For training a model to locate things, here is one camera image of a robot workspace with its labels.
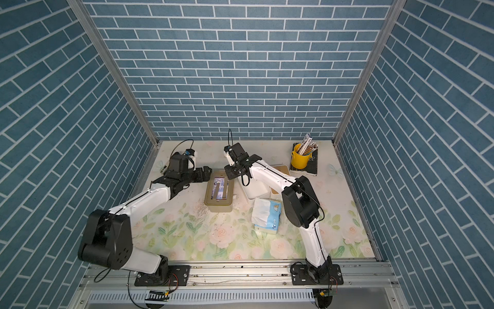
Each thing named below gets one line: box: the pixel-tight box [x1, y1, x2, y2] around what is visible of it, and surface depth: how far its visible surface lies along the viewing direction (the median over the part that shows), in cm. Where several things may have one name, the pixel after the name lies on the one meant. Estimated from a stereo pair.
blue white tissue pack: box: [251, 197, 282, 235], surface depth 86 cm
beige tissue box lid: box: [203, 170, 235, 206], surface depth 91 cm
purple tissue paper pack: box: [210, 176, 229, 201], surface depth 93 cm
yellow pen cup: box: [290, 142, 312, 170], surface depth 104 cm
